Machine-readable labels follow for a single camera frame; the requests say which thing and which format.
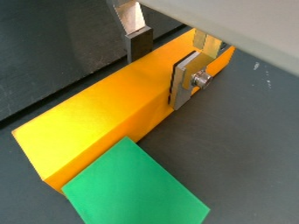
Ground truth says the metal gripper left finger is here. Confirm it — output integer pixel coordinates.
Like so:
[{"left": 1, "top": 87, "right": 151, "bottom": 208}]
[{"left": 107, "top": 0, "right": 153, "bottom": 63}]

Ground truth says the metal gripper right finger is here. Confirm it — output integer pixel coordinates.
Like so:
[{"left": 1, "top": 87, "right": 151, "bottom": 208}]
[{"left": 168, "top": 30, "right": 223, "bottom": 110}]

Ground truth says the long yellow bar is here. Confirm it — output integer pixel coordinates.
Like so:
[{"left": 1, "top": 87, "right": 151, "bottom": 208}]
[{"left": 11, "top": 28, "right": 236, "bottom": 195}]

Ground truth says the green stepped block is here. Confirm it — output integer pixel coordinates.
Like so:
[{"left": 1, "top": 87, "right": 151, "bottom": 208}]
[{"left": 63, "top": 137, "right": 210, "bottom": 224}]

